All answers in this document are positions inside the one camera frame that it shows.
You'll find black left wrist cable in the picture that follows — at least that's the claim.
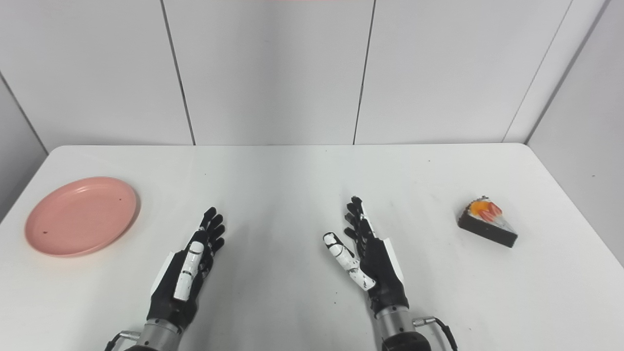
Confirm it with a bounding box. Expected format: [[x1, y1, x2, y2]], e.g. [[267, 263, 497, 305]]
[[104, 331, 142, 351]]

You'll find chocolate cake slice with fruit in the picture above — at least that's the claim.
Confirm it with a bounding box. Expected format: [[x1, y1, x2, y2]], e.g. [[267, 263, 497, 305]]
[[457, 196, 518, 249]]

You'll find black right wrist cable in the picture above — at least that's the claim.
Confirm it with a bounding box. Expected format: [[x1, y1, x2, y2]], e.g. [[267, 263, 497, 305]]
[[412, 316, 459, 351]]

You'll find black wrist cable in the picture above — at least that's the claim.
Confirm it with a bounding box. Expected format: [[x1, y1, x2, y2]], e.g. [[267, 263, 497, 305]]
[[104, 331, 142, 351], [412, 316, 459, 351]]

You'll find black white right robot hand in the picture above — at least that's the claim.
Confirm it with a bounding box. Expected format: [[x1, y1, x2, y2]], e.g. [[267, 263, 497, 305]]
[[323, 196, 409, 318]]

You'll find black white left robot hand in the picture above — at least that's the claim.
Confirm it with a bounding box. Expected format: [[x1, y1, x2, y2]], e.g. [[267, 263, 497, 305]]
[[146, 207, 227, 333]]

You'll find pink round plate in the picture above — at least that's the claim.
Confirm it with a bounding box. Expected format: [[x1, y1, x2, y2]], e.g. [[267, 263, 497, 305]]
[[24, 176, 140, 258]]

